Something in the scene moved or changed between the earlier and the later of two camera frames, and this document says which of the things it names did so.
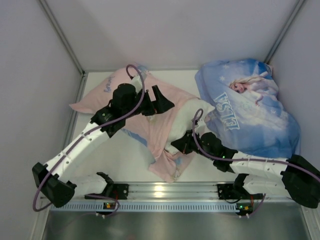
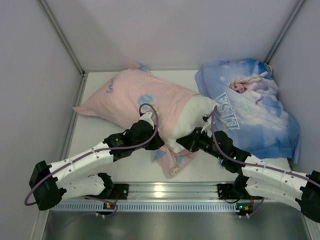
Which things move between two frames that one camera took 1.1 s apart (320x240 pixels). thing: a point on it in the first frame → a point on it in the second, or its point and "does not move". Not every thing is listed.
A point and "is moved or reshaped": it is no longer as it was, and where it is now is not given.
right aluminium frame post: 284,31 does not move
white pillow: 183,120 is moved or reshaped
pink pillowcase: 152,132 is moved or reshaped
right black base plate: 227,192 does not move
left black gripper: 152,101 → 155,142
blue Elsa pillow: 249,114 does not move
